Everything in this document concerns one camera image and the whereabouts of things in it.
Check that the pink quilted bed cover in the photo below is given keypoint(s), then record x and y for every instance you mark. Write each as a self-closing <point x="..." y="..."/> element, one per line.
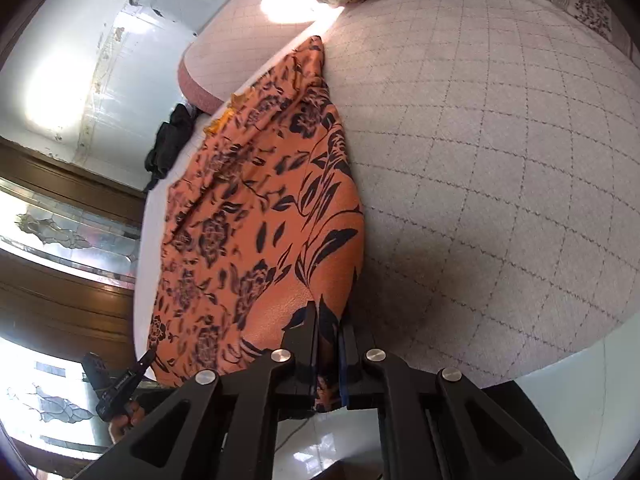
<point x="475" y="185"/>

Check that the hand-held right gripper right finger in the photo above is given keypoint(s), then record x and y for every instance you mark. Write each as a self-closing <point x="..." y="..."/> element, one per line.
<point x="344" y="360"/>

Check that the person's left hand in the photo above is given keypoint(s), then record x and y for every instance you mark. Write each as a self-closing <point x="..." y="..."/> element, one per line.
<point x="125" y="422"/>

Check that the pink quilted cushion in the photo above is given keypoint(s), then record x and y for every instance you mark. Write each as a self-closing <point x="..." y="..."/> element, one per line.
<point x="235" y="55"/>

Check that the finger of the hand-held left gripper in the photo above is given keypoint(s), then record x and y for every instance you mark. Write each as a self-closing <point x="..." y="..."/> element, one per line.
<point x="143" y="361"/>

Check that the orange floral garment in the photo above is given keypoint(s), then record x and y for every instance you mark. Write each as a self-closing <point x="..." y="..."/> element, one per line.
<point x="250" y="220"/>

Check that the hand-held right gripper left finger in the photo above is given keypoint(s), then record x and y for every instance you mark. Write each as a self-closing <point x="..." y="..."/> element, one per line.
<point x="313" y="345"/>

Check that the wooden stained glass door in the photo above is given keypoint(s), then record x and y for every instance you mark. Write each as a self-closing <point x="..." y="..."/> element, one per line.
<point x="65" y="280"/>

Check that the black garment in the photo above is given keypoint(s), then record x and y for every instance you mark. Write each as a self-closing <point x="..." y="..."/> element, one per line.
<point x="167" y="145"/>

